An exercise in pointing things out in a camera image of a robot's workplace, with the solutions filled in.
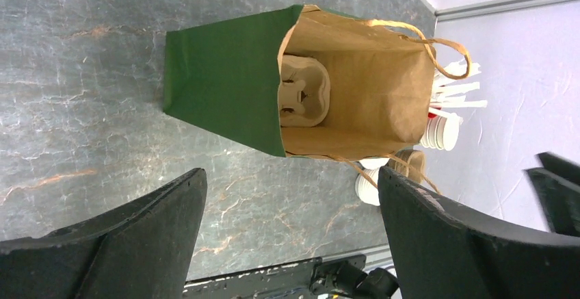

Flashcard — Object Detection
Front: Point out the stack of paper cups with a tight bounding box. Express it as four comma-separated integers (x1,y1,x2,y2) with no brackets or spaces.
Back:
419,114,462,151

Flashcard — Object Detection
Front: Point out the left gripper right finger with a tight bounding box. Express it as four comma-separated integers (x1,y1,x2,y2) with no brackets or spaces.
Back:
378,167,579,298

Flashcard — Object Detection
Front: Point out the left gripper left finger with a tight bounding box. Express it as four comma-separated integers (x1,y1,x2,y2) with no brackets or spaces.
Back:
1,168,208,298

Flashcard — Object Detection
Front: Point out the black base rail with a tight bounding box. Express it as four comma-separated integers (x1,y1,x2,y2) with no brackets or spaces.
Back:
182,255,399,299

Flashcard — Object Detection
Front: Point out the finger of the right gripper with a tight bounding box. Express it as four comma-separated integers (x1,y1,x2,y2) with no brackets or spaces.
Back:
525,168,579,237
538,152,580,185

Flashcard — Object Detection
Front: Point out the green paper bag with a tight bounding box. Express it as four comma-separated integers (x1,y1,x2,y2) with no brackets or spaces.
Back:
162,3,472,196

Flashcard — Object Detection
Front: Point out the brown cardboard cup carrier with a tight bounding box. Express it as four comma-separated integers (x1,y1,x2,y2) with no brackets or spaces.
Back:
387,149,425,184

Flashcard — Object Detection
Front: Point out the brown cup carrier tray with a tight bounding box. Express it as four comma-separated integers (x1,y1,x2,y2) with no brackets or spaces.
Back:
278,55,330,127

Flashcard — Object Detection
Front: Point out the stack of white lids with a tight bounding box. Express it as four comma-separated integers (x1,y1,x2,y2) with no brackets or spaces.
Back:
355,168,380,207

